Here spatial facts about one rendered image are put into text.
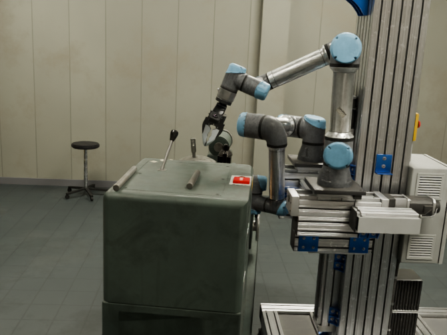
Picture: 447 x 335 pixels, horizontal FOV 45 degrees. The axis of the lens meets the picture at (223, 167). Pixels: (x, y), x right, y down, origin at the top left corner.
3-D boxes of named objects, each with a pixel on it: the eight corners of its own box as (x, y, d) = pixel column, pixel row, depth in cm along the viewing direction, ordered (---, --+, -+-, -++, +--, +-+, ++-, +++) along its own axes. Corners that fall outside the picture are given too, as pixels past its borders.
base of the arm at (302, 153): (322, 157, 292) (324, 139, 290) (328, 163, 278) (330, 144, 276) (295, 155, 292) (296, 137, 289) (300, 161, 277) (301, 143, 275)
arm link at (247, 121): (306, 138, 290) (259, 141, 244) (282, 135, 298) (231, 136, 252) (309, 116, 288) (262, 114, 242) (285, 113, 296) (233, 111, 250)
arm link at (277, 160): (293, 115, 245) (292, 212, 262) (272, 112, 251) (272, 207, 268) (282, 121, 236) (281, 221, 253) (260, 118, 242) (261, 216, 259)
